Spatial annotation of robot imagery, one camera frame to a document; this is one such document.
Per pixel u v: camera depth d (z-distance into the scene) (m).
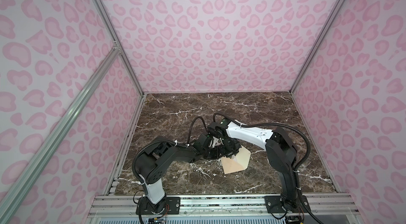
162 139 0.53
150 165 0.47
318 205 0.74
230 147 0.74
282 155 0.50
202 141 0.73
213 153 0.81
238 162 0.86
